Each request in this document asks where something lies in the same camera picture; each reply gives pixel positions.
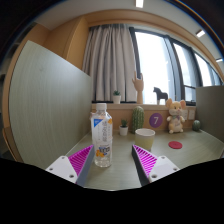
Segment round purple number sign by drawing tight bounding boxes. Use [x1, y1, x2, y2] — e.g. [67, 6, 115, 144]
[148, 112, 164, 129]

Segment pale yellow cup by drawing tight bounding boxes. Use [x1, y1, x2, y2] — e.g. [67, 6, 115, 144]
[134, 128, 156, 153]

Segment flat round red coaster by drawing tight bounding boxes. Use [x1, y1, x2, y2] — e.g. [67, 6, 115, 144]
[167, 140, 184, 150]

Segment dark-framed window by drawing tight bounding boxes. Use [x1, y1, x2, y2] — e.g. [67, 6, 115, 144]
[129, 26, 223, 106]

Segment grey curtain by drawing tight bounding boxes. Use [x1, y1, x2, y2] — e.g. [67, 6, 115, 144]
[82, 23, 138, 103]

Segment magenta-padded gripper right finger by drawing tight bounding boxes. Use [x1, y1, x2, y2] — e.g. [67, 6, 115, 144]
[131, 144, 180, 187]

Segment black horse figurine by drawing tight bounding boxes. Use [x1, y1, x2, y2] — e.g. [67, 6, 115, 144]
[152, 86, 169, 105]

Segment green desk divider panel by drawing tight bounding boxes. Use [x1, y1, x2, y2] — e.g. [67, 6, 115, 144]
[8, 40, 93, 169]
[195, 85, 224, 144]

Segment wooden hand model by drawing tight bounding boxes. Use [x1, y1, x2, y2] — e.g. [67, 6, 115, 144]
[131, 71, 145, 105]

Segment ceiling lights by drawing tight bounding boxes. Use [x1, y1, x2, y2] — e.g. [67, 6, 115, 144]
[135, 0, 224, 63]

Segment clear plastic drink bottle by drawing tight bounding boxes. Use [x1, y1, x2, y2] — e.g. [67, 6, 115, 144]
[90, 102, 114, 168]

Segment plush mouse toy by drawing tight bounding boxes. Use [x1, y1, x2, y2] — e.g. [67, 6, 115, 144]
[165, 98, 187, 135]

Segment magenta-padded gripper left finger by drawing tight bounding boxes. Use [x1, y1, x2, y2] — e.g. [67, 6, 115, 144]
[45, 144, 96, 188]

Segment small plant in white pot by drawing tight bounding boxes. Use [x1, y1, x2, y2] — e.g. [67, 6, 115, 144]
[111, 89, 122, 105]
[118, 119, 130, 137]

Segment tall green cactus ornament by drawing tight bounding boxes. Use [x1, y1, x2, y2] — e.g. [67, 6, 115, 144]
[130, 105, 146, 134]

